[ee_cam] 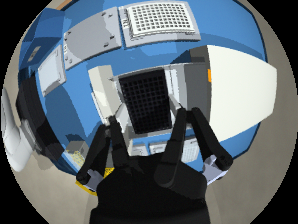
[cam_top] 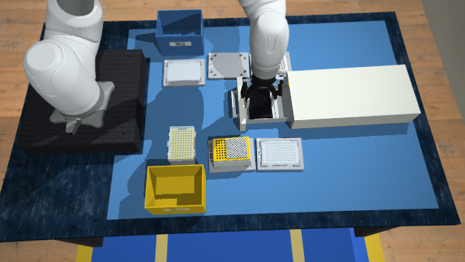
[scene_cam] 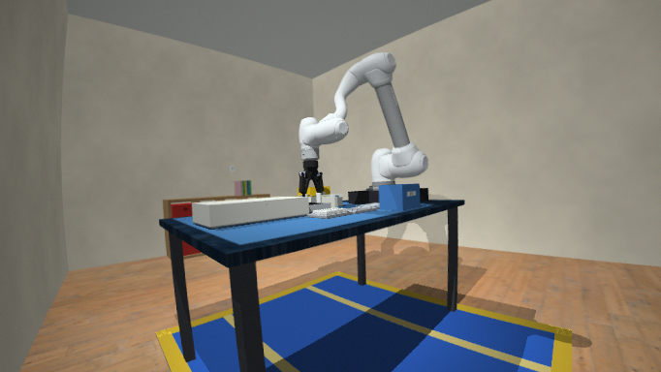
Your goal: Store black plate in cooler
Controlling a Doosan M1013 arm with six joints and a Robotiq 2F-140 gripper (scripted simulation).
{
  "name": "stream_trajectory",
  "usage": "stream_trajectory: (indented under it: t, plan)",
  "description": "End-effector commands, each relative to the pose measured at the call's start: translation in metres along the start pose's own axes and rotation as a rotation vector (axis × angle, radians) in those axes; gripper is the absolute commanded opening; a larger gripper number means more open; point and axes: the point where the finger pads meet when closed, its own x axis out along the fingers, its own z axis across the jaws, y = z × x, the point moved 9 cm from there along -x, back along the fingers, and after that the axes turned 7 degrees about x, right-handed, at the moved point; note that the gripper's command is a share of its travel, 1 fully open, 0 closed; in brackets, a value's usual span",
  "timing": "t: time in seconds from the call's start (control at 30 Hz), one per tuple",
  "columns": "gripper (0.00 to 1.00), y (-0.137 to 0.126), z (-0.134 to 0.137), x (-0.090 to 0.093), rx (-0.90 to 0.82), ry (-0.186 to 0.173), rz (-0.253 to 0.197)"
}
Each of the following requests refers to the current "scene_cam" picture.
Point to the blue open-top bin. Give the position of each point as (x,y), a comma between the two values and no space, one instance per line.
(399,196)

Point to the blue bench mat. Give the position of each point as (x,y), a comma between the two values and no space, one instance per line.
(249,233)

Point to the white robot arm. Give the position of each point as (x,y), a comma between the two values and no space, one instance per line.
(405,160)

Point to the yellow open bin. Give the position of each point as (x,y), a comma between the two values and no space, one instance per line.
(312,191)

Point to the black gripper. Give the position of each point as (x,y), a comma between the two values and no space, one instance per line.
(311,172)

